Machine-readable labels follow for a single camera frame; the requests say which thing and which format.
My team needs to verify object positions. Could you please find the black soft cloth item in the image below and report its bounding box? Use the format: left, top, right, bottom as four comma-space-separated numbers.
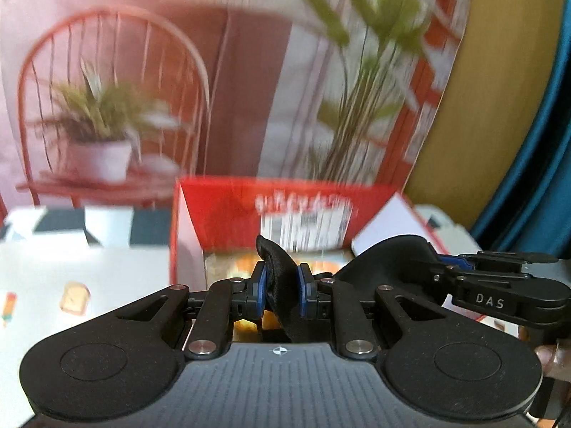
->
257, 235, 446, 344

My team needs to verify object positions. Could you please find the printed living room backdrop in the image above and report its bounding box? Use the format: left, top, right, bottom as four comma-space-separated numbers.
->
1, 0, 470, 207

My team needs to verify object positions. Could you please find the right hand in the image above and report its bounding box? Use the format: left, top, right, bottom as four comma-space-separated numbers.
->
535, 341, 571, 382

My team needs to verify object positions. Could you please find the red cardboard box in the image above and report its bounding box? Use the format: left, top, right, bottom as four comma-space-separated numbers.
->
168, 176, 452, 286

